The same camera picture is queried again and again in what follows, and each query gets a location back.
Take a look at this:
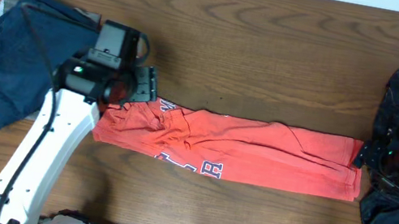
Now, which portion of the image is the folded navy blue garment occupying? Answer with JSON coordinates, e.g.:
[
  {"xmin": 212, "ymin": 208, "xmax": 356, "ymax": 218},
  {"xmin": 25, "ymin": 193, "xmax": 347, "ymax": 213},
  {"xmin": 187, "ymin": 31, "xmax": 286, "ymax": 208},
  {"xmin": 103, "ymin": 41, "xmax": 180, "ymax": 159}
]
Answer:
[{"xmin": 0, "ymin": 0, "xmax": 99, "ymax": 129}]

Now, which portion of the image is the red orange t-shirt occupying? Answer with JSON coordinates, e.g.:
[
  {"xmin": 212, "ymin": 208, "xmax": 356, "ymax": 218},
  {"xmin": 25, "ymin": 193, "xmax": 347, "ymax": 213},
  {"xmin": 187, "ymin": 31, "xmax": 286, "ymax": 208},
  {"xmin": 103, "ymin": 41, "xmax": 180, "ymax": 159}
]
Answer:
[{"xmin": 92, "ymin": 98, "xmax": 363, "ymax": 201}]

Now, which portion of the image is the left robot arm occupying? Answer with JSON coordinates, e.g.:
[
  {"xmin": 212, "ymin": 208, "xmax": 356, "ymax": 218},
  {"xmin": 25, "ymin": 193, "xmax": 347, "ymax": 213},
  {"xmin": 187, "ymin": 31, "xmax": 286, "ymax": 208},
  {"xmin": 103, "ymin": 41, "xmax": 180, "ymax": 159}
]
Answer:
[{"xmin": 0, "ymin": 20, "xmax": 157, "ymax": 224}]

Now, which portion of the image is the black patterned shirt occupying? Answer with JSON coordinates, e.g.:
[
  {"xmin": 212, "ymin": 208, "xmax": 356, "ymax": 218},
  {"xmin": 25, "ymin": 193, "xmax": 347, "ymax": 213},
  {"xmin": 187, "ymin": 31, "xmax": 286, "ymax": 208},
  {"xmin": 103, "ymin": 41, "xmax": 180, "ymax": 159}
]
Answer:
[{"xmin": 359, "ymin": 69, "xmax": 399, "ymax": 224}]

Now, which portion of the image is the folded grey garment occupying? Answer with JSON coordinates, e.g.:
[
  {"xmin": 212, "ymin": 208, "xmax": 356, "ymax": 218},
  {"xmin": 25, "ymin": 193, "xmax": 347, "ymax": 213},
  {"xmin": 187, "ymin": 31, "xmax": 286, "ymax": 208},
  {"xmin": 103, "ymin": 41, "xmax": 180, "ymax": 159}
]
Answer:
[{"xmin": 0, "ymin": 0, "xmax": 101, "ymax": 23}]

